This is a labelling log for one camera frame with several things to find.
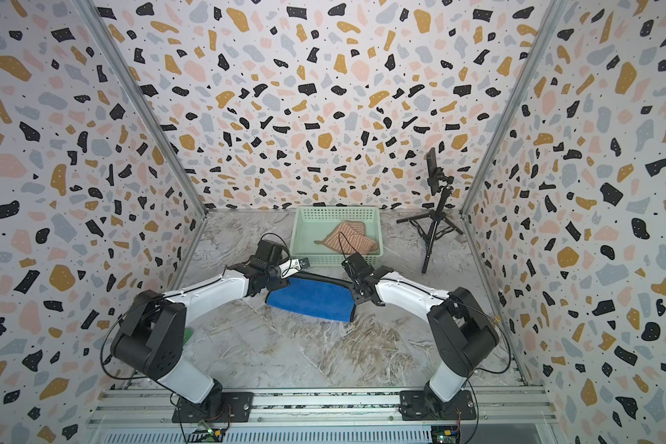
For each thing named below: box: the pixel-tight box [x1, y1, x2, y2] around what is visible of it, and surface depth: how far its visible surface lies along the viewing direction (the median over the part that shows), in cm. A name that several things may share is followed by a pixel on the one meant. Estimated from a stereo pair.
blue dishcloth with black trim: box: [265, 271, 358, 323], surface depth 95 cm
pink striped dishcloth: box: [313, 220, 380, 256], surface depth 115 cm
